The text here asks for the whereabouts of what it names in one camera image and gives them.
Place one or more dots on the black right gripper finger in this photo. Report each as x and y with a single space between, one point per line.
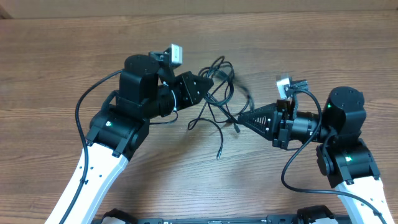
262 124
265 109

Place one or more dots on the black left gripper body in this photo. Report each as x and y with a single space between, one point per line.
182 96

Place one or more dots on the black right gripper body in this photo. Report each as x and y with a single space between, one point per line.
280 127

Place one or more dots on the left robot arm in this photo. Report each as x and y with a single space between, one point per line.
147 89

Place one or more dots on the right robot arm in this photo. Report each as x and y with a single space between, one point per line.
342 156

